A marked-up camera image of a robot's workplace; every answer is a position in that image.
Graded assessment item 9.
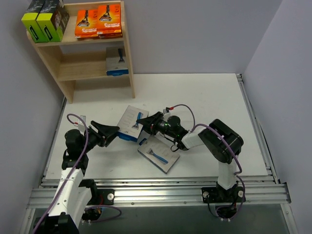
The grey blue razor pack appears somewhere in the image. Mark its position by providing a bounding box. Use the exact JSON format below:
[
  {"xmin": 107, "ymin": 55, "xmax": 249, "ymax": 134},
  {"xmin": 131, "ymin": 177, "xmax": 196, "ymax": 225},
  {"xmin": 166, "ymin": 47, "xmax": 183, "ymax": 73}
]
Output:
[
  {"xmin": 117, "ymin": 105, "xmax": 149, "ymax": 142},
  {"xmin": 137, "ymin": 136, "xmax": 180, "ymax": 174},
  {"xmin": 106, "ymin": 46, "xmax": 129, "ymax": 76}
]

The orange razor box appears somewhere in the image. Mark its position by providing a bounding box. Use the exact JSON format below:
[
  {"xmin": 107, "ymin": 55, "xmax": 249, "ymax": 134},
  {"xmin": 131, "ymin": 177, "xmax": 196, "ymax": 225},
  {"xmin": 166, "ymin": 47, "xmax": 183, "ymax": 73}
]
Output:
[
  {"xmin": 96, "ymin": 3, "xmax": 121, "ymax": 35},
  {"xmin": 98, "ymin": 33, "xmax": 122, "ymax": 39},
  {"xmin": 75, "ymin": 9, "xmax": 98, "ymax": 39}
]

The black green razor box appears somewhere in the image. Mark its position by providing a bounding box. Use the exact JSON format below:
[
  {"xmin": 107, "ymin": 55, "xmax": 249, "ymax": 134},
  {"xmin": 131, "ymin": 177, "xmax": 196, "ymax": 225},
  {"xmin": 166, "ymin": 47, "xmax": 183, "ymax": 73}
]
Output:
[
  {"xmin": 21, "ymin": 0, "xmax": 48, "ymax": 43},
  {"xmin": 37, "ymin": 0, "xmax": 70, "ymax": 42}
]

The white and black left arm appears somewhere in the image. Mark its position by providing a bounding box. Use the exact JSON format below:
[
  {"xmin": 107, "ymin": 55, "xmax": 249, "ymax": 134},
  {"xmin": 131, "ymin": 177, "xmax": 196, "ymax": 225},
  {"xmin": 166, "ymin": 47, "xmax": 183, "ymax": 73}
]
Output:
[{"xmin": 33, "ymin": 121, "xmax": 119, "ymax": 234}]

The wooden three-tier shelf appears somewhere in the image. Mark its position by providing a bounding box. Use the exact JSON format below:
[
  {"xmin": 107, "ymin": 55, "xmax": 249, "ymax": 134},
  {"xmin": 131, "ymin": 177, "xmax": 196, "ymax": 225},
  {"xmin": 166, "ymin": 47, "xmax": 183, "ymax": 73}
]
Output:
[{"xmin": 27, "ymin": 0, "xmax": 136, "ymax": 103}]

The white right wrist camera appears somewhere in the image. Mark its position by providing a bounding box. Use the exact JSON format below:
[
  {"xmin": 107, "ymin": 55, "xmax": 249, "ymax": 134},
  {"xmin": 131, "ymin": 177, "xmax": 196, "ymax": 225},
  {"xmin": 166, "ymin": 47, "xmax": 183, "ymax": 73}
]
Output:
[{"xmin": 163, "ymin": 107, "xmax": 174, "ymax": 117}]

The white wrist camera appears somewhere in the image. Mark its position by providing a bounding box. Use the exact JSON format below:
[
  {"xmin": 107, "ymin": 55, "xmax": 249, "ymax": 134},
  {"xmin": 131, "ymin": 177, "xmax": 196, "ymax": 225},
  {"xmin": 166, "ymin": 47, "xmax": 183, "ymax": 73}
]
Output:
[
  {"xmin": 163, "ymin": 107, "xmax": 174, "ymax": 117},
  {"xmin": 74, "ymin": 116, "xmax": 86, "ymax": 132}
]

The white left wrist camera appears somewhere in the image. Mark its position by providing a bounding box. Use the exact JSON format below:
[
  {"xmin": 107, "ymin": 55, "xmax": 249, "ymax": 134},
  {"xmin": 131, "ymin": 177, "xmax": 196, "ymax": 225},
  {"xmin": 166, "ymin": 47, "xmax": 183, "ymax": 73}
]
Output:
[{"xmin": 74, "ymin": 116, "xmax": 86, "ymax": 132}]

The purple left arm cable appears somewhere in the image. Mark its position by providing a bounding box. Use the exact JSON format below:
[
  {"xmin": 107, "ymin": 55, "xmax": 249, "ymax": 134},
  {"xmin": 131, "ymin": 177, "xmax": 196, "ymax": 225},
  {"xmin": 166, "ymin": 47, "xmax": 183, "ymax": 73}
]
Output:
[{"xmin": 31, "ymin": 113, "xmax": 122, "ymax": 234}]

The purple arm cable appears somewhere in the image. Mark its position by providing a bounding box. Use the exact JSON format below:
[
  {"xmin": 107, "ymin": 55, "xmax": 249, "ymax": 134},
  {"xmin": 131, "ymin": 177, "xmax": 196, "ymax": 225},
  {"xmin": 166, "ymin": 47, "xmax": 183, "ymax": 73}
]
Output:
[
  {"xmin": 31, "ymin": 113, "xmax": 122, "ymax": 234},
  {"xmin": 169, "ymin": 104, "xmax": 246, "ymax": 220}
]

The aluminium rail frame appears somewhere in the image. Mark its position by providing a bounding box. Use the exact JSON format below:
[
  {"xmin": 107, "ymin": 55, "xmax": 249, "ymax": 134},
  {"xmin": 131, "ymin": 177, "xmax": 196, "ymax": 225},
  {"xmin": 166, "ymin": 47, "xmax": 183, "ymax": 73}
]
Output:
[{"xmin": 24, "ymin": 73, "xmax": 300, "ymax": 234}]

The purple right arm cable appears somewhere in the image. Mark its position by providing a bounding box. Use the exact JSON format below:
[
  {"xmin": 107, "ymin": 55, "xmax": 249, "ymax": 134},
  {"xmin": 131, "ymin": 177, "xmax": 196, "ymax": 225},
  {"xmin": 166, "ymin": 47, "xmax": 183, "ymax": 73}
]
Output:
[{"xmin": 169, "ymin": 104, "xmax": 246, "ymax": 220}]

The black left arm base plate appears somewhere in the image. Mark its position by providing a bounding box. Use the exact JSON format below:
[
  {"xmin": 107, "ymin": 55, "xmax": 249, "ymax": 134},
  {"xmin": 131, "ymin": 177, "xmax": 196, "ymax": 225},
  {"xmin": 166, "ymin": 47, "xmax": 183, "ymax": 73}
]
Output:
[{"xmin": 88, "ymin": 188, "xmax": 115, "ymax": 205}]

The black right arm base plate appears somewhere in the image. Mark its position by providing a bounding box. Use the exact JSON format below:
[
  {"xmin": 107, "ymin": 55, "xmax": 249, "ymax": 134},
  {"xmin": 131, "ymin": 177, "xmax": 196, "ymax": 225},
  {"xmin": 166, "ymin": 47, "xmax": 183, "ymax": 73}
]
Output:
[{"xmin": 201, "ymin": 185, "xmax": 246, "ymax": 203}]

